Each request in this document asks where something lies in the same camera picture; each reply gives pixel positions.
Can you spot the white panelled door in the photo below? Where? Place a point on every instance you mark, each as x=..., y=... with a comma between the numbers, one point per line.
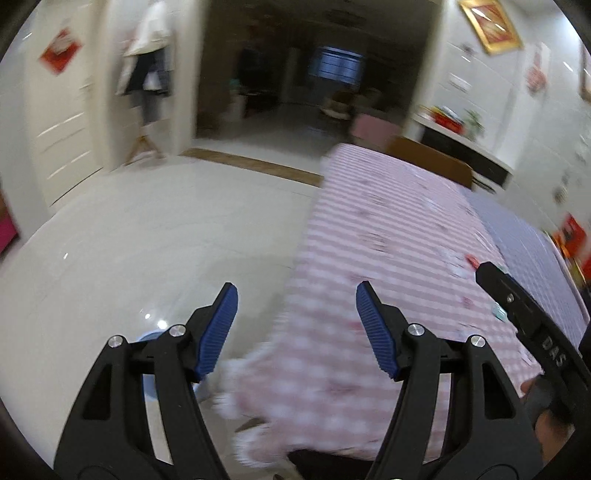
x=60, y=115

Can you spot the red wall hanging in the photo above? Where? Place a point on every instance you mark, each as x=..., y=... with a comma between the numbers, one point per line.
x=536, y=74

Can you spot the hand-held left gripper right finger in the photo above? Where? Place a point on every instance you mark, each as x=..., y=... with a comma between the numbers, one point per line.
x=376, y=332

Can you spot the coat rack with clothes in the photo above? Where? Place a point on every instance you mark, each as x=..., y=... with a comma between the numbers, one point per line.
x=145, y=69

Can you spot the pink checked tablecloth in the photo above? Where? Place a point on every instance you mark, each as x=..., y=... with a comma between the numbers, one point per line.
x=369, y=221

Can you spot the wooden chair back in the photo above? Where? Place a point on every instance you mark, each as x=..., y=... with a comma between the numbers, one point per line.
x=429, y=159

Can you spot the light blue bin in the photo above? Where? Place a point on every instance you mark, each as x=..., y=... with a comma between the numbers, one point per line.
x=148, y=339

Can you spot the red door decoration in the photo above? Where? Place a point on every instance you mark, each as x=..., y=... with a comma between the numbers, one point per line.
x=60, y=48

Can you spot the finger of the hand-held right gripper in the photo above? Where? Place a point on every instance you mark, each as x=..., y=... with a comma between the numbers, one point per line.
x=496, y=281

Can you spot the white wall switch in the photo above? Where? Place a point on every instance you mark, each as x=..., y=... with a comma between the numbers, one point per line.
x=459, y=83

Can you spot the window with blue curtain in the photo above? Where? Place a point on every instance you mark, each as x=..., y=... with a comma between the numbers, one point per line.
x=334, y=64

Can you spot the green potted plant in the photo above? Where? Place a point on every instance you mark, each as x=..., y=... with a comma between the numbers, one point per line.
x=473, y=124

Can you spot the purple grid tablecloth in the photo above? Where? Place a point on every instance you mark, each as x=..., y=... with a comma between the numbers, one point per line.
x=531, y=244

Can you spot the small red packet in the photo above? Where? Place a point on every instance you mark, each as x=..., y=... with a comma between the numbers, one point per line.
x=472, y=261

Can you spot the person's right hand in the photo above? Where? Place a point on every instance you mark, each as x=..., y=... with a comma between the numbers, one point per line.
x=551, y=434

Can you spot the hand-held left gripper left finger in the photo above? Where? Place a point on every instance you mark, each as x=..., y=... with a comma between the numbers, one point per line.
x=217, y=332

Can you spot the white sideboard with black top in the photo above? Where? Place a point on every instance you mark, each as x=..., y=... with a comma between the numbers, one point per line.
x=480, y=159

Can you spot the teal wrapper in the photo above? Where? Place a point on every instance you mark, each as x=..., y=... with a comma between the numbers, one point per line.
x=499, y=314

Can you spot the red box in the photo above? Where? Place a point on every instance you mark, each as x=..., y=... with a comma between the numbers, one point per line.
x=445, y=119

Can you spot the pink armchair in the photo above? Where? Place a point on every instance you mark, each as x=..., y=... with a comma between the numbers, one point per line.
x=369, y=128

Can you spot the gold framed picture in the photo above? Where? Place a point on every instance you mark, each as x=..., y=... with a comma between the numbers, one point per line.
x=491, y=23

